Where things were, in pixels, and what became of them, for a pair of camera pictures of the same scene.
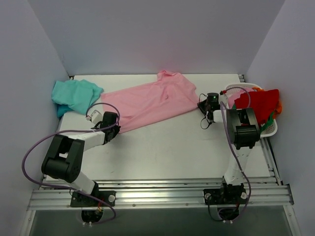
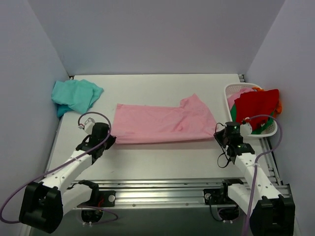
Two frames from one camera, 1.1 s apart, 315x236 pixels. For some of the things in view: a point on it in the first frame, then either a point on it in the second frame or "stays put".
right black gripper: x=203 y=106 to x=220 y=136
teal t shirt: x=74 y=95 stays put
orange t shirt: x=279 y=109 stays put
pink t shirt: x=141 y=105 to x=191 y=120
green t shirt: x=269 y=121 stays put
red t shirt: x=264 y=104 stays put
